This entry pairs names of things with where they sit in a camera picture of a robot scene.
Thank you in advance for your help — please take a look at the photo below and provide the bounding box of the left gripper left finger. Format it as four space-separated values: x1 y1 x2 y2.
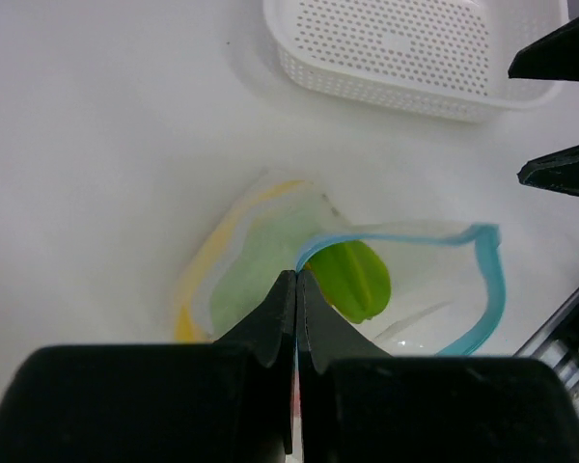
0 271 296 462

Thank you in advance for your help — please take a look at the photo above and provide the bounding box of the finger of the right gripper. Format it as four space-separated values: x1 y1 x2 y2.
517 145 579 197
508 16 579 82

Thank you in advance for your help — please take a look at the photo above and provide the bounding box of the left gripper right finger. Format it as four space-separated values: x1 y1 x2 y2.
295 271 579 462

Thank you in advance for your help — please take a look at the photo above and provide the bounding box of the green fake vegetable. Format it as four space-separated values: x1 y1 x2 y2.
209 201 326 337
305 240 392 324

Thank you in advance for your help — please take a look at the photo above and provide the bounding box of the clear zip top bag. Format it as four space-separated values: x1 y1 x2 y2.
174 171 507 356

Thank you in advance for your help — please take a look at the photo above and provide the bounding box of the yellow fake banana bunch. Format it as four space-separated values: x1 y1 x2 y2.
173 173 313 342

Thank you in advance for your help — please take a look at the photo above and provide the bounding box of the white perforated plastic basket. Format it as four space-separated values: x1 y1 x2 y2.
262 0 568 123

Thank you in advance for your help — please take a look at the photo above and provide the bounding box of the aluminium mounting rail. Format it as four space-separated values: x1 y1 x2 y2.
516 287 579 416

